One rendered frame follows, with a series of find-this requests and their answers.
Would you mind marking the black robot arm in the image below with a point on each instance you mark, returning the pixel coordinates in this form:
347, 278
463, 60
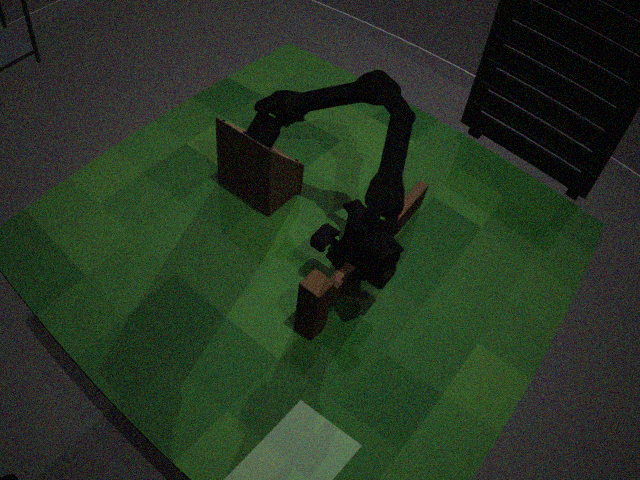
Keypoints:
386, 193

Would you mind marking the brown wooden rail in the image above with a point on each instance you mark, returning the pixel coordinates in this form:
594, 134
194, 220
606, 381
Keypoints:
342, 277

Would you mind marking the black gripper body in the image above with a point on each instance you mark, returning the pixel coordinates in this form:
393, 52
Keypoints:
351, 253

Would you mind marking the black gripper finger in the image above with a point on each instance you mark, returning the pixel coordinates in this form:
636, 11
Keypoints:
357, 275
337, 263

